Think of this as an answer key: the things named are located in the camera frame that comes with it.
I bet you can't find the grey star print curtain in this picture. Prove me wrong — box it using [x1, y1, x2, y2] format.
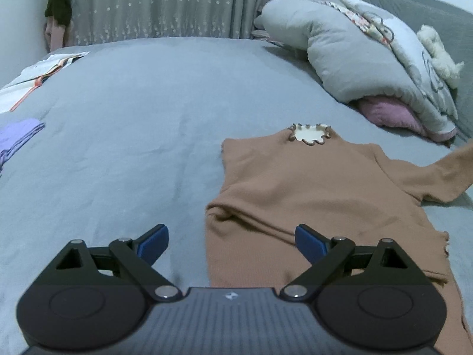
[68, 0, 294, 47]

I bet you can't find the grey quilted headboard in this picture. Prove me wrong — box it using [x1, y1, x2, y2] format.
[353, 0, 473, 149]

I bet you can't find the brown ribbed sweater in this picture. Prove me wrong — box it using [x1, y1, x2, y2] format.
[204, 122, 473, 355]

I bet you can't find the white plush toy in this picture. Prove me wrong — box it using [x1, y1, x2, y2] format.
[417, 25, 464, 89]

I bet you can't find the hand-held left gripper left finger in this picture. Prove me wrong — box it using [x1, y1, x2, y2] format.
[55, 224, 182, 300]

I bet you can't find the pink pillow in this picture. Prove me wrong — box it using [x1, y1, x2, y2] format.
[358, 96, 457, 144]

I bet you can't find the pink hanging garment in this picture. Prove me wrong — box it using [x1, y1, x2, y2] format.
[44, 17, 74, 53]

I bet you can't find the grey bed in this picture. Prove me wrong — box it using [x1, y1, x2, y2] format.
[0, 36, 473, 355]

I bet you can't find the purple cloth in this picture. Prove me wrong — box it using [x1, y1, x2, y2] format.
[0, 118, 46, 172]

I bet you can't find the striped pink cloth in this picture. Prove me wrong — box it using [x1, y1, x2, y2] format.
[251, 28, 285, 47]

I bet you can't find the white orange folded garment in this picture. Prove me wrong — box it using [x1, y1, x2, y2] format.
[21, 52, 91, 82]

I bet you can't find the grey folded duvet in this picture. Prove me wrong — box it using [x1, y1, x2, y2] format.
[254, 0, 459, 143]

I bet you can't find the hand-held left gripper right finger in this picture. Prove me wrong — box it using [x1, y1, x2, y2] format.
[280, 224, 420, 301]

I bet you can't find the cartoon print pillow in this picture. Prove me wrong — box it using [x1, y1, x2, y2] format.
[316, 0, 459, 122]

